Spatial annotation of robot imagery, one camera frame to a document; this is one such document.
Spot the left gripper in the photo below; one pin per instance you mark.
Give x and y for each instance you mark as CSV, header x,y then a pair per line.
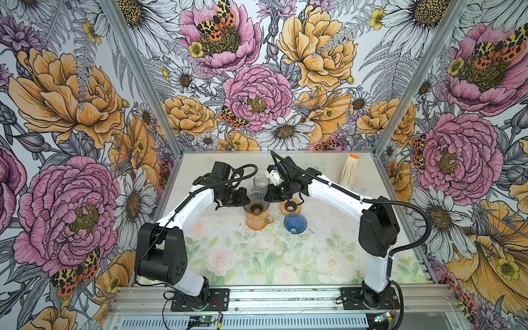
x,y
242,199

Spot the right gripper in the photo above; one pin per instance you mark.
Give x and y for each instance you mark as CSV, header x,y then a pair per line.
x,y
271,195

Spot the orange glass pitcher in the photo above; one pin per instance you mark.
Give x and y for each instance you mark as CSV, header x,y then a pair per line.
x,y
258,221

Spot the white coffee filter stack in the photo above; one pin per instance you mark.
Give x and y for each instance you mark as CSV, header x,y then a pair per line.
x,y
349,172

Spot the grey glass dripper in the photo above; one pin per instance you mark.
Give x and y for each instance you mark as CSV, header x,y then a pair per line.
x,y
257,206

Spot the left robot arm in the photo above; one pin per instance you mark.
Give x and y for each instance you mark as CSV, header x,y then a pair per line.
x,y
161,252

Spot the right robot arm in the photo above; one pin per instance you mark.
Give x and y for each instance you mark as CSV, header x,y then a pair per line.
x,y
378,225

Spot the blue glass dripper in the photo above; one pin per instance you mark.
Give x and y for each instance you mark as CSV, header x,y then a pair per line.
x,y
295,223

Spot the clear grey glass pitcher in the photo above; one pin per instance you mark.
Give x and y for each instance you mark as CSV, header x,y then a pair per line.
x,y
259,187

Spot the green circuit board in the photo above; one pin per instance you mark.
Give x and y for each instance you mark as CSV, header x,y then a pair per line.
x,y
201,321

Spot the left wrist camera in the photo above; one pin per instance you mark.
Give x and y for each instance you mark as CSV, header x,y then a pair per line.
x,y
221,171

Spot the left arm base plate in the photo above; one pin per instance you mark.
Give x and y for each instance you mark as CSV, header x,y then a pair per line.
x,y
212,300

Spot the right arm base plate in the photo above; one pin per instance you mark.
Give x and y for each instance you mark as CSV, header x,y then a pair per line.
x,y
364,298

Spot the white vented cable duct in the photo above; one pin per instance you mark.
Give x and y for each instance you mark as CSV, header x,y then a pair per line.
x,y
272,321

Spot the aluminium mounting rail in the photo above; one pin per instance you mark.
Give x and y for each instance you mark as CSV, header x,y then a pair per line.
x,y
297,299

